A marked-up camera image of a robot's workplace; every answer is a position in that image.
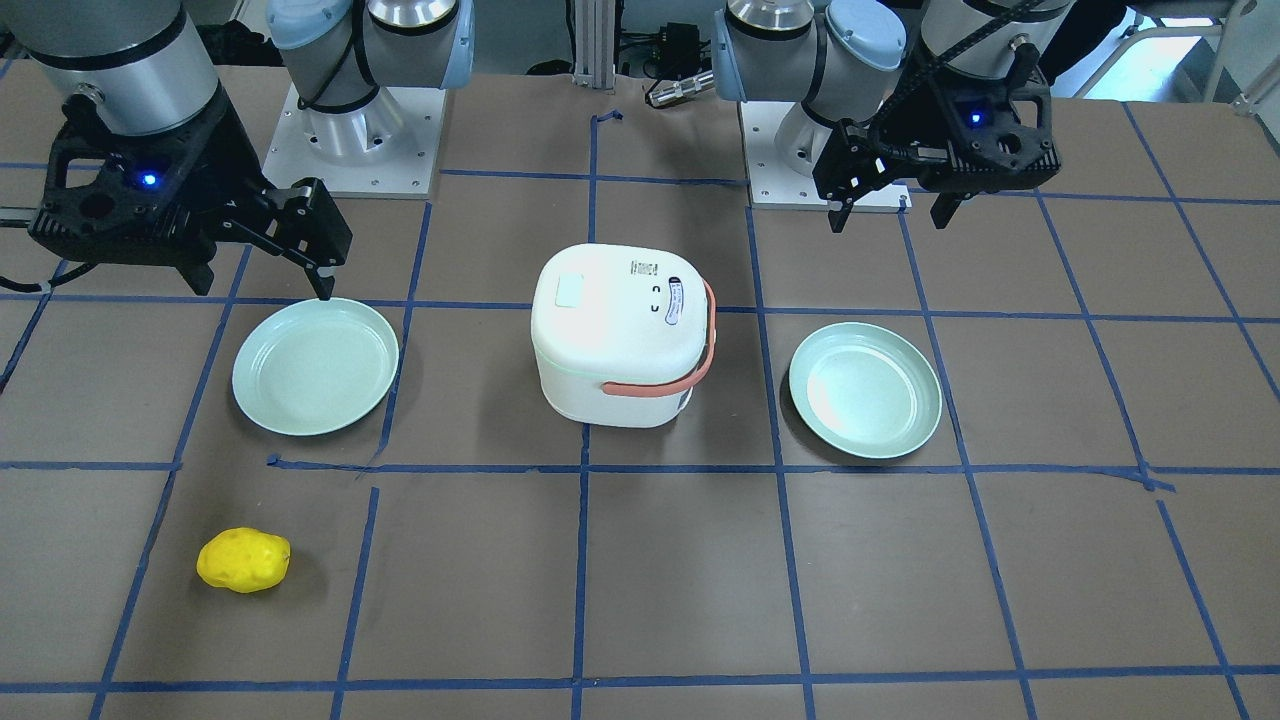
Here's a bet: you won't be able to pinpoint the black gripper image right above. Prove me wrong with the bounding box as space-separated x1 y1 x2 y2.
812 42 1061 233

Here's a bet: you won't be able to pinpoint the light green plate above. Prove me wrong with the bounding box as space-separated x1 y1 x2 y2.
230 299 401 437
788 322 943 459

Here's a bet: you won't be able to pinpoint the white rice cooker orange handle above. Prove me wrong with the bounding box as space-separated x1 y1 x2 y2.
530 243 717 428

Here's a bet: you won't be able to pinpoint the silver cylindrical connector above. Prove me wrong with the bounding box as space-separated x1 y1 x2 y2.
644 70 716 110

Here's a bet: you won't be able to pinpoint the silver robot arm image right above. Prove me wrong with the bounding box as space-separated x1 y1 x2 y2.
710 1 1070 232

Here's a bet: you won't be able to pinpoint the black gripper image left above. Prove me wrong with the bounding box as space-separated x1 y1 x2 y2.
29 85 353 301

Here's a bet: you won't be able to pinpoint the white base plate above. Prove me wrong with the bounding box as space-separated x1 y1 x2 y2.
739 100 913 213
262 87 448 200

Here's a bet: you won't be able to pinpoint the black power adapter cables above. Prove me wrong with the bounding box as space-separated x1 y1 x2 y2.
618 20 717 77

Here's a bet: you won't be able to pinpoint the yellow toy potato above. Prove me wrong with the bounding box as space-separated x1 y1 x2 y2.
195 527 292 594

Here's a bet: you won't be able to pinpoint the aluminium frame post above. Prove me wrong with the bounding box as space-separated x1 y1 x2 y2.
566 1 621 94

